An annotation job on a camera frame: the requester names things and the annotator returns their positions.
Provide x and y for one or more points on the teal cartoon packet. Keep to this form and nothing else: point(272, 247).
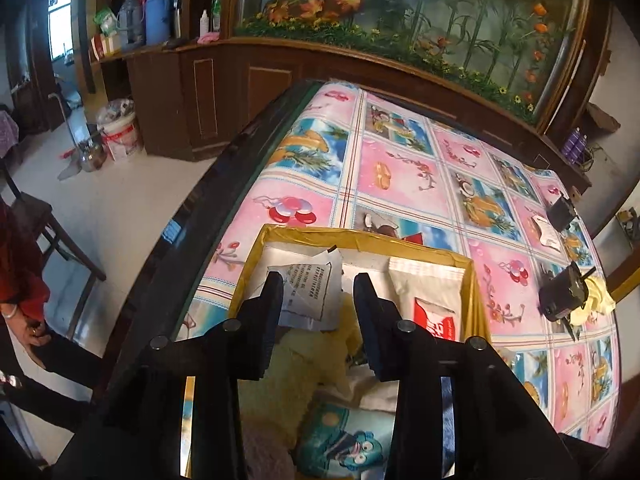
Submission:
point(345, 440)

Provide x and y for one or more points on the red box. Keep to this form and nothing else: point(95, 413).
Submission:
point(106, 46)

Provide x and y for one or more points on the small white packet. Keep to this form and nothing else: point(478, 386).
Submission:
point(546, 232)

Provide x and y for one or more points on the blue thermos jug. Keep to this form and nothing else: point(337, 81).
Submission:
point(159, 17)

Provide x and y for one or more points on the yellow plush toy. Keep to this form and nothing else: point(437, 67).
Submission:
point(295, 375)

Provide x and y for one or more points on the small white bottle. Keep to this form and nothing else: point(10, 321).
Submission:
point(205, 25)

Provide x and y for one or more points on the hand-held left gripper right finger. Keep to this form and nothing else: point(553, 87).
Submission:
point(367, 320)

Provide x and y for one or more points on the clear large bottle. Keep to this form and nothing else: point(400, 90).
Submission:
point(131, 22)

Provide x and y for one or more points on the pink cloth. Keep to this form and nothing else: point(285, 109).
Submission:
point(209, 38)

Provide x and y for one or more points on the brown cardboard piece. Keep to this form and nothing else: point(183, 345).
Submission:
point(602, 117)

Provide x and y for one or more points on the aquarium with artificial plants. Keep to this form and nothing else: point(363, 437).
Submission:
point(400, 10)

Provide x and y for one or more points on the white packet red label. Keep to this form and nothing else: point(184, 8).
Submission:
point(430, 290)

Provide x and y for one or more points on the green bottle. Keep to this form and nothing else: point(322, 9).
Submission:
point(217, 12)

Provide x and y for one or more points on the yellow cloth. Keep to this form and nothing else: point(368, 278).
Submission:
point(597, 300)

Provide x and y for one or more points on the black motor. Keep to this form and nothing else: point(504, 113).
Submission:
point(560, 292)

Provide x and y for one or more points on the green white bag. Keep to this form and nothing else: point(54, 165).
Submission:
point(106, 21)

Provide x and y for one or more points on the wooden chair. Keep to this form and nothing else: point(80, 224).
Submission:
point(30, 210)

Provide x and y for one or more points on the wooden cabinet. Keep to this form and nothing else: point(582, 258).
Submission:
point(165, 100)

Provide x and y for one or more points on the small black device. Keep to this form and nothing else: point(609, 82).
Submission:
point(560, 212)

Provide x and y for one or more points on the white plastic bucket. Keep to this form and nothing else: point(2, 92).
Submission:
point(122, 137)

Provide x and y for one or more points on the gold-rimmed cardboard box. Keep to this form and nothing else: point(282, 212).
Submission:
point(310, 235)

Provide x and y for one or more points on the white towel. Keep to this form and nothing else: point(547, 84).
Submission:
point(370, 390)

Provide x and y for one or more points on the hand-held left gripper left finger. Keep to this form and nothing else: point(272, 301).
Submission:
point(272, 320)

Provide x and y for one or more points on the metal cane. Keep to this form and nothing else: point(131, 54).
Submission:
point(65, 115)

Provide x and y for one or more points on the purple bottles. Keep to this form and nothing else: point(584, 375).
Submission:
point(575, 145)

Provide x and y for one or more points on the steel pot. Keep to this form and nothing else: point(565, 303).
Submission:
point(91, 157)

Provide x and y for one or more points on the white printed packet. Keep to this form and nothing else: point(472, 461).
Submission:
point(310, 290)

